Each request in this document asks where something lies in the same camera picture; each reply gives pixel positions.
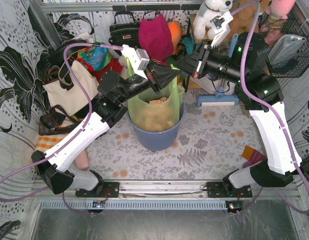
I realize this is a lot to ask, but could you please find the crumpled brown paper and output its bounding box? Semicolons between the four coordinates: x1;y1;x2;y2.
133;96;175;132

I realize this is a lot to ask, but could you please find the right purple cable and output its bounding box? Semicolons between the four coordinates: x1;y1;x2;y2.
230;0;309;215

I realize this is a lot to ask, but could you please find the cream canvas tote bag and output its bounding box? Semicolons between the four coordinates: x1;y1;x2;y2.
42;59;101;117

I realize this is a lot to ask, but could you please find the green trash bag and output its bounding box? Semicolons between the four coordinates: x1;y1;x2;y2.
127;64;182;132

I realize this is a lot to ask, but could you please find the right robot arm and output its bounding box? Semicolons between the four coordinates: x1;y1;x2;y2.
176;32;309;197

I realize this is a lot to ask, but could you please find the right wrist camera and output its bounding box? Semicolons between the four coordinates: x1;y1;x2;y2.
210;11;234;48

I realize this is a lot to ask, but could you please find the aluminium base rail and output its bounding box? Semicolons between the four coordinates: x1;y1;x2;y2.
36;180;300;200

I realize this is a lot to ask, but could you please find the brown teddy bear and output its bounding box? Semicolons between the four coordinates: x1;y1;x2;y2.
223;0;272;42

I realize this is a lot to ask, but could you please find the silver foil pouch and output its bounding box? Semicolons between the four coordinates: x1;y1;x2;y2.
268;34;307;65

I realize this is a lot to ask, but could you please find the pink case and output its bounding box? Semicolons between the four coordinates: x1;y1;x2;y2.
74;149;90;170

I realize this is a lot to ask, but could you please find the black round hat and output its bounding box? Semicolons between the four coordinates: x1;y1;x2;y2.
48;39;87;67

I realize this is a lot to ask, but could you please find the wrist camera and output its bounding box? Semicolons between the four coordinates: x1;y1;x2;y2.
210;11;234;48
121;44;150;79

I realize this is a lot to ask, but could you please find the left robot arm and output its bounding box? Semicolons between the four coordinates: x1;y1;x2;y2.
31;61;181;197

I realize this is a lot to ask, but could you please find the red cloth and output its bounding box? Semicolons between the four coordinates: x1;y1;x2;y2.
90;59;123;83

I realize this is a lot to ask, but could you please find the black leather handbag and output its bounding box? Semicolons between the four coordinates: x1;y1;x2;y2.
108;11;141;48

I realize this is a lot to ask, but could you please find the orange checkered cloth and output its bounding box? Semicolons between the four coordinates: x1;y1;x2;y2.
35;133;68;153

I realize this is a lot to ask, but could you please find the white plush sheep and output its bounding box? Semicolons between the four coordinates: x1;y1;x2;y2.
118;55;129;79

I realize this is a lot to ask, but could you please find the purple orange sock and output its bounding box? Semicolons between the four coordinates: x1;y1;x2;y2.
241;145;266;168

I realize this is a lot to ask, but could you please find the white plush dog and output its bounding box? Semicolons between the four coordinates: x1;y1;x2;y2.
193;0;233;40

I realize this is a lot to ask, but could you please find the orange plush toy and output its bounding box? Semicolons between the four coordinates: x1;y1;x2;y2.
167;21;182;51

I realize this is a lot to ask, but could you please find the wooden metal shelf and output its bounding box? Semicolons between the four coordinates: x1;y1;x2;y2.
182;13;245;93

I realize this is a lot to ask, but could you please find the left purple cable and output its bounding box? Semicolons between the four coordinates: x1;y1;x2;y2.
0;42;124;215

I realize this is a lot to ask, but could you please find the blue trash bin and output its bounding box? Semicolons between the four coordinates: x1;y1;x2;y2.
126;102;186;152

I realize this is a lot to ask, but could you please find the colourful printed bag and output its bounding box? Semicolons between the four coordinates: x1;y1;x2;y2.
76;46;112;72

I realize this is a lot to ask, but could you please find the magenta cloth bag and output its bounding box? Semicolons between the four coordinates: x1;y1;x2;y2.
138;14;174;60

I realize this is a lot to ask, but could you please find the pink plush toy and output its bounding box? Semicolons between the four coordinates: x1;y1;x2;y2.
263;0;296;31

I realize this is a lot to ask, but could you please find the purple cable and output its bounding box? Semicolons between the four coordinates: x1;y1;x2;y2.
0;42;124;215
230;0;309;215

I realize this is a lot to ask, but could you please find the white shoe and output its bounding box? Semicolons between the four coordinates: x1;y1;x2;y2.
190;76;235;95

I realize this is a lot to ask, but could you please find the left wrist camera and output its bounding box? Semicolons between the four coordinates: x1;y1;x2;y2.
121;44;150;79

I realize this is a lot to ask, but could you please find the teal folded cloth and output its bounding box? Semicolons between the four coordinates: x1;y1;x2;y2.
182;37;199;55

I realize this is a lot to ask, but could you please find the black wire basket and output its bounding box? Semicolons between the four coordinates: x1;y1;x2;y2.
259;11;309;78

